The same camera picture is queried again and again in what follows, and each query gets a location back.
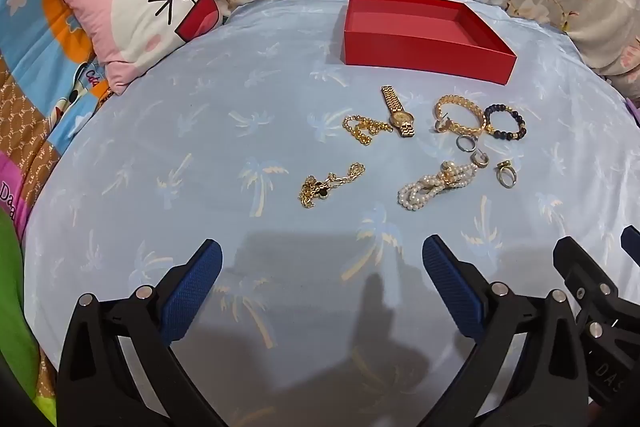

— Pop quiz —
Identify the gold wrist watch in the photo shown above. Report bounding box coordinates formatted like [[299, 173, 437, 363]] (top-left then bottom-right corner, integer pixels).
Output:
[[381, 85, 416, 138]]

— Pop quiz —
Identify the light blue palm print sheet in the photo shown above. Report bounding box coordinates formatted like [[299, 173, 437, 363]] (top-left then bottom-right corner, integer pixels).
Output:
[[22, 0, 640, 427]]

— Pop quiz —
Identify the white pearl bracelet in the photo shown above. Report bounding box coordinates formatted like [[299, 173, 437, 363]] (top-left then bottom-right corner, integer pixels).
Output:
[[397, 160, 477, 210]]

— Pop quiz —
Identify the dark bead bracelet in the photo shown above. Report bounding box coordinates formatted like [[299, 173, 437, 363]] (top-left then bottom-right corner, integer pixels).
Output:
[[483, 104, 527, 142]]

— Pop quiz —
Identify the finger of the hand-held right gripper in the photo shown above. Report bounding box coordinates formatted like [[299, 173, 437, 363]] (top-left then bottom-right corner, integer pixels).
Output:
[[620, 225, 640, 261], [552, 236, 622, 324]]

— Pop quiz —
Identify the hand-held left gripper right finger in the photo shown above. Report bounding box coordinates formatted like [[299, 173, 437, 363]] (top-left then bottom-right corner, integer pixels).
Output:
[[421, 235, 592, 427]]

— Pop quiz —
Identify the gold bead chain bracelet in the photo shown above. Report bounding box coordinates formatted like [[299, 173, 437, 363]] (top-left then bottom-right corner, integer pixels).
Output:
[[342, 114, 394, 147]]

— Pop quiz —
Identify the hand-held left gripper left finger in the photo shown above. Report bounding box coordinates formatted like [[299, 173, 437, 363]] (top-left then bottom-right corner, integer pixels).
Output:
[[57, 238, 227, 427]]

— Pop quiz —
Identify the colourful cartoon blanket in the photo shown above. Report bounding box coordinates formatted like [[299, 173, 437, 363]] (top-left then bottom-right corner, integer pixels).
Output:
[[0, 0, 127, 425]]

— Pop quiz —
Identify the gold chain link bracelet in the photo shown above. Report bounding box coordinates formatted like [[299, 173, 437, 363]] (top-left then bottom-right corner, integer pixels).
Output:
[[433, 94, 488, 138]]

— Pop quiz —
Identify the white pink cat pillow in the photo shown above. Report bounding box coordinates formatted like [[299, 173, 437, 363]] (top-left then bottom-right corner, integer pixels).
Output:
[[54, 0, 224, 96]]

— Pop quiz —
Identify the red cardboard box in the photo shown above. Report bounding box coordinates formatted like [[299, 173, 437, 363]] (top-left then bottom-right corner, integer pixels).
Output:
[[341, 0, 517, 84]]

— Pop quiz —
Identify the gold ring with stone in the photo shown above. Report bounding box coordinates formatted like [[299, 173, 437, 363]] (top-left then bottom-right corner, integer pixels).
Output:
[[495, 160, 518, 188]]

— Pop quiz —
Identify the gold necklace with black pendant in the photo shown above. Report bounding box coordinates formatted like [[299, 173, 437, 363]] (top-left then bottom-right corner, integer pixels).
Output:
[[298, 162, 366, 209]]

